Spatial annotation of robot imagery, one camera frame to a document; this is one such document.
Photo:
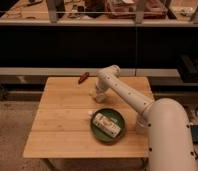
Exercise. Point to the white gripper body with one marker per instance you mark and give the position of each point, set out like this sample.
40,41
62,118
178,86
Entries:
100,93

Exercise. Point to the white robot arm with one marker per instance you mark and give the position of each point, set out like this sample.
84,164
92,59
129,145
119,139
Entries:
170,145

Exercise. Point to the red brown sausage toy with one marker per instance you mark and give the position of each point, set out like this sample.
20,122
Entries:
83,77

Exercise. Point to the green plate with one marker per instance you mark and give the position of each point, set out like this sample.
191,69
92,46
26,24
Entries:
113,115

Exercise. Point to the clear plastic cup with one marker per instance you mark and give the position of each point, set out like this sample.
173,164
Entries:
141,125

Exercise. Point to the wooden table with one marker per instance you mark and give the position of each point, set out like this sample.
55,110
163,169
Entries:
61,128

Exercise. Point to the background workbench shelf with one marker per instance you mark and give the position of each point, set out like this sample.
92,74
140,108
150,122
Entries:
99,13

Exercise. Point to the black box on floor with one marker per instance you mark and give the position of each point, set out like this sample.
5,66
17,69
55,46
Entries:
194,133

